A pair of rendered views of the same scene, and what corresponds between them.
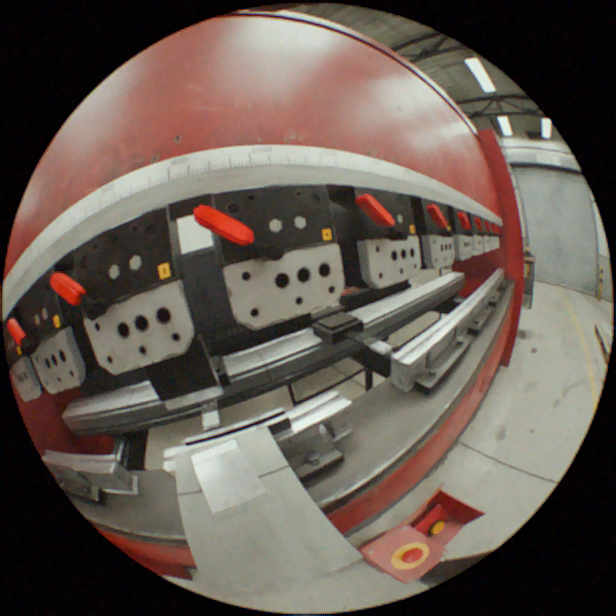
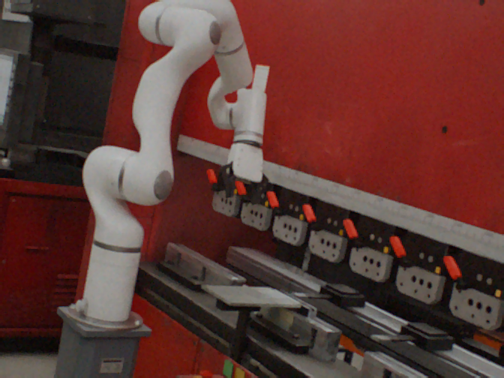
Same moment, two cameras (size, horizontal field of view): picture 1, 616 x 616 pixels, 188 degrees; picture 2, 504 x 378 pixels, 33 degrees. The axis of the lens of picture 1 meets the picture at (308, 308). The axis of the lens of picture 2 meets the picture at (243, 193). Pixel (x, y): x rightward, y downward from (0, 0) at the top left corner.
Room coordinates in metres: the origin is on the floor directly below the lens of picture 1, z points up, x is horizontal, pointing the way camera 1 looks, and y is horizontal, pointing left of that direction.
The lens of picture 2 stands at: (-0.40, -2.47, 1.62)
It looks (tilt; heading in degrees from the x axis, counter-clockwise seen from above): 7 degrees down; 81
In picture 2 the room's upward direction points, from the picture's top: 11 degrees clockwise
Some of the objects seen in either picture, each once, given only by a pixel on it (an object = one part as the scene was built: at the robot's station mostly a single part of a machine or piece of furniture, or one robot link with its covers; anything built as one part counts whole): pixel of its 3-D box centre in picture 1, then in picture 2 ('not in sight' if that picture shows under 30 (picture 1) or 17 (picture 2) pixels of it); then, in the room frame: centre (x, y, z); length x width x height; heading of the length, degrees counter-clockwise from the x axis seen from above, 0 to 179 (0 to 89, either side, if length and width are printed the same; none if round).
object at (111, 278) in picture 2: not in sight; (110, 283); (-0.37, -0.37, 1.09); 0.19 x 0.19 x 0.18
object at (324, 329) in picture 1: (353, 332); (409, 335); (0.52, -0.11, 1.01); 0.26 x 0.12 x 0.05; 25
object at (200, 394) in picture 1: (181, 376); (297, 258); (0.21, 0.19, 1.13); 0.10 x 0.02 x 0.10; 115
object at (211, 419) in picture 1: (206, 388); (325, 294); (0.34, 0.26, 1.01); 0.26 x 0.12 x 0.05; 25
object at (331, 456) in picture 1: (268, 482); (274, 332); (0.17, 0.13, 0.89); 0.30 x 0.05 x 0.03; 115
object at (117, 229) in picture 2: not in sight; (115, 196); (-0.39, -0.35, 1.30); 0.19 x 0.12 x 0.24; 141
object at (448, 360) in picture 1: (447, 361); not in sight; (0.41, -0.38, 0.89); 0.30 x 0.05 x 0.03; 115
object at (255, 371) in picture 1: (328, 342); (436, 360); (0.64, -0.05, 0.93); 2.30 x 0.14 x 0.10; 115
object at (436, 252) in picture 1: (428, 233); (431, 268); (0.45, -0.33, 1.26); 0.15 x 0.09 x 0.17; 115
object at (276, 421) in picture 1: (236, 436); (293, 303); (0.22, 0.16, 0.98); 0.20 x 0.03 x 0.03; 115
